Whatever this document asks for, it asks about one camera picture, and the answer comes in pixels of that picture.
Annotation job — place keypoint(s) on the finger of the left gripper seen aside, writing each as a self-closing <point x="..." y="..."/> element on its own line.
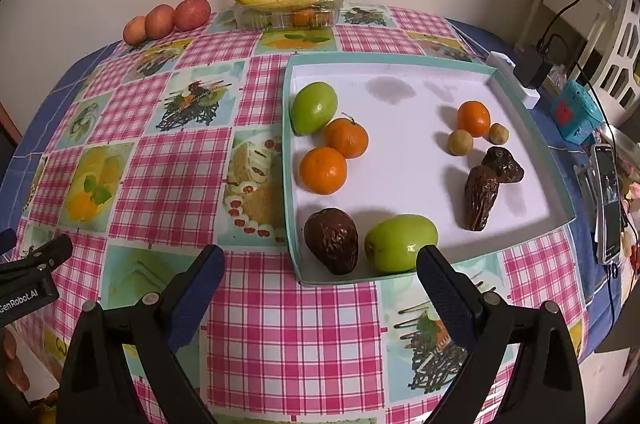
<point x="49" y="256"/>

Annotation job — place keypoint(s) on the green jujube fruit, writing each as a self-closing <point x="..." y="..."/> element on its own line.
<point x="392" y="245"/>
<point x="312" y="108"/>

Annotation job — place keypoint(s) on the long brown date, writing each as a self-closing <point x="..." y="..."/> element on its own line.
<point x="480" y="192"/>

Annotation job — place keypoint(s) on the dark wrinkled date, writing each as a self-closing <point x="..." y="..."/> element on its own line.
<point x="503" y="164"/>

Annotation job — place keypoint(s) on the brown longan fruit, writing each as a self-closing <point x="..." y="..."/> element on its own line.
<point x="498" y="134"/>
<point x="460" y="142"/>

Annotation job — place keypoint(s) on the large dark brown date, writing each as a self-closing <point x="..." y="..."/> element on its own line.
<point x="331" y="235"/>

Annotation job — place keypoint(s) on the orange mandarin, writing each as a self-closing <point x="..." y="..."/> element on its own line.
<point x="474" y="118"/>
<point x="323" y="170"/>
<point x="346" y="136"/>

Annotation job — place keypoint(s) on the blue plaid bedsheet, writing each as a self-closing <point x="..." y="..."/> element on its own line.
<point x="105" y="69"/>

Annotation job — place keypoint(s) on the pink checkered fruit tablecloth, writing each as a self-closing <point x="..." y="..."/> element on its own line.
<point x="144" y="176"/>

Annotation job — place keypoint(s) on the smartphone on stand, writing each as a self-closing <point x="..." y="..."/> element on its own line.
<point x="598" y="182"/>

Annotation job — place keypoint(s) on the far orange-red apple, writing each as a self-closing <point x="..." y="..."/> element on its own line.
<point x="134" y="32"/>

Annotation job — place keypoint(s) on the middle red apple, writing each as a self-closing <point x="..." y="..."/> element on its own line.
<point x="159" y="22"/>

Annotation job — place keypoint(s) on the teal toy box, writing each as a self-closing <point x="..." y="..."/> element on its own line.
<point x="575" y="113"/>

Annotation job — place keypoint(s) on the red apple nearest bananas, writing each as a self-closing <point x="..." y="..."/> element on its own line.
<point x="191" y="14"/>

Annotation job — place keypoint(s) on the white tray with teal rim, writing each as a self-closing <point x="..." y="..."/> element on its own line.
<point x="408" y="106"/>

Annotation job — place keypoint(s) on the black power adapter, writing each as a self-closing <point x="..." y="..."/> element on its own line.
<point x="532" y="68"/>

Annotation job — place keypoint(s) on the white lattice chair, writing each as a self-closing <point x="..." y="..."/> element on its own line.
<point x="610" y="29"/>

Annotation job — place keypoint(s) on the white power strip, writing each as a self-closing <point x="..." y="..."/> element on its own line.
<point x="529" y="97"/>

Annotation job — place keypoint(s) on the clear plastic fruit container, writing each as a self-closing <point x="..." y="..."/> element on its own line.
<point x="293" y="14"/>

